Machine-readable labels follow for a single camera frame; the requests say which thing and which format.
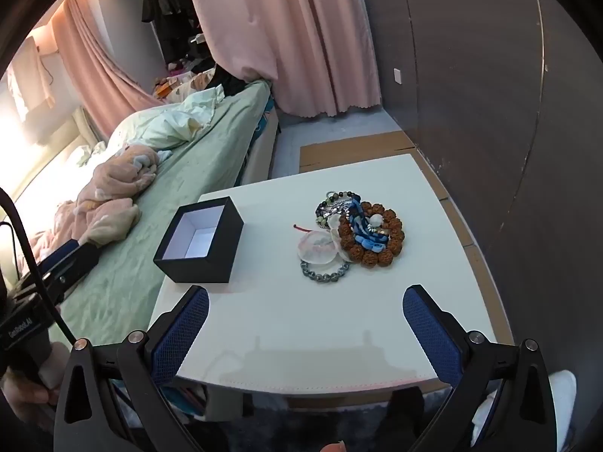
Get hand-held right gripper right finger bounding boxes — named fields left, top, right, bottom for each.
left=403, top=285, right=572, bottom=452

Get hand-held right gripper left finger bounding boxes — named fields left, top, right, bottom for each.
left=55, top=285, right=210, bottom=452

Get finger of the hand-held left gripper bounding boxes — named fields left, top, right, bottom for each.
left=31, top=239, right=101, bottom=299

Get black jewelry box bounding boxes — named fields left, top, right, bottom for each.
left=153, top=196, right=245, bottom=284

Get brown bead bracelet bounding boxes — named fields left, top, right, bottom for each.
left=337, top=202, right=406, bottom=267

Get silver robot pendant necklace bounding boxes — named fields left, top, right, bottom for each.
left=320, top=197, right=360, bottom=227

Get person's left hand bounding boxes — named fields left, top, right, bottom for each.
left=0, top=344, right=61, bottom=406

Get peach fleece blanket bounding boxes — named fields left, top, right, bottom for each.
left=29, top=144, right=162, bottom=267

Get beige padded headboard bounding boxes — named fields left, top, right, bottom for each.
left=70, top=106, right=108, bottom=146

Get white slipper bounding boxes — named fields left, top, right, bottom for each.
left=471, top=370, right=578, bottom=444

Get bed with green sheet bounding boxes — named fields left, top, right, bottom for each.
left=59, top=79, right=280, bottom=340

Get white duvet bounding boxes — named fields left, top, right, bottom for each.
left=104, top=87, right=228, bottom=152

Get white hanging cloth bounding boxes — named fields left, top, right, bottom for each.
left=6, top=35, right=56, bottom=119

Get narrow pink curtain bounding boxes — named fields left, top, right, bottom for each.
left=49, top=0, right=162, bottom=142

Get flat cardboard sheet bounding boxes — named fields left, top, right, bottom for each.
left=300, top=130, right=516, bottom=345

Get black clothes pile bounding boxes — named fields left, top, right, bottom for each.
left=206, top=67, right=251, bottom=101

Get hanging dark clothes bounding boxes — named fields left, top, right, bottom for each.
left=140, top=0, right=209, bottom=64

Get wide pink curtain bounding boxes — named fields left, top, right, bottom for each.
left=181, top=0, right=382, bottom=118

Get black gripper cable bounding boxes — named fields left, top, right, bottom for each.
left=0, top=187, right=78, bottom=345

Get dark grey bead bracelet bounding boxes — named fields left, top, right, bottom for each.
left=300, top=258, right=352, bottom=284

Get white translucent bracelet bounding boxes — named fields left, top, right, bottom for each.
left=329, top=213, right=360, bottom=263

